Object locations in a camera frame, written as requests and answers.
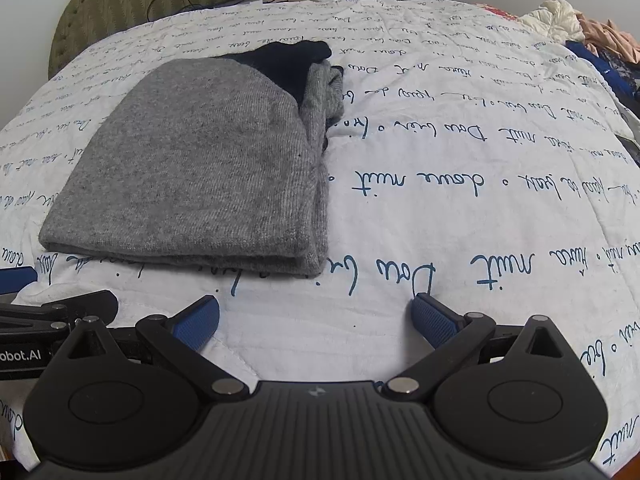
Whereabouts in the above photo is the cream puffy jacket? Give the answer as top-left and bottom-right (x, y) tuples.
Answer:
(519, 0), (587, 44)

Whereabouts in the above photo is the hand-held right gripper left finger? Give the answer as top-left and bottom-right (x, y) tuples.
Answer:
(54, 295), (248, 402)

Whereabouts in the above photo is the grey knit sweater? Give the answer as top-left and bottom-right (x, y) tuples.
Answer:
(39, 40), (346, 279)

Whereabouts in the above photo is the blue garment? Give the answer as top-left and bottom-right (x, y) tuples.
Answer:
(565, 40), (640, 102)

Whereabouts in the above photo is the white script-printed quilt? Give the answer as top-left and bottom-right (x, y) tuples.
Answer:
(0, 0), (640, 476)

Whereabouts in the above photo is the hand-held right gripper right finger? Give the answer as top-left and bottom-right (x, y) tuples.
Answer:
(383, 292), (577, 401)

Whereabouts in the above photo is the pink crumpled cloth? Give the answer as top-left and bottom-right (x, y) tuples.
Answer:
(575, 13), (640, 64)

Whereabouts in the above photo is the olive green padded headboard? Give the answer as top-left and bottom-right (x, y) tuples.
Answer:
(47, 0), (404, 81)

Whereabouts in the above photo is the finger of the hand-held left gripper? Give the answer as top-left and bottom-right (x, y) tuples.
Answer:
(0, 266), (39, 295)
(0, 289), (119, 331)

